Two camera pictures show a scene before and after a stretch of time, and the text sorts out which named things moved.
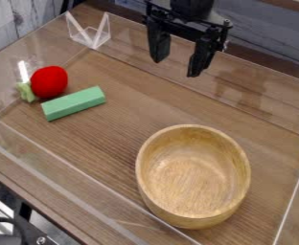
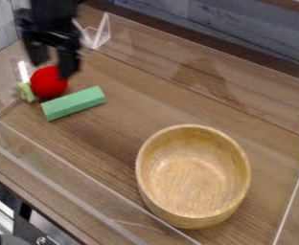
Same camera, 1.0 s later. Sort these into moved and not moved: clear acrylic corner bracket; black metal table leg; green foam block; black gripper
Moved: black gripper
Not moved: black metal table leg; green foam block; clear acrylic corner bracket
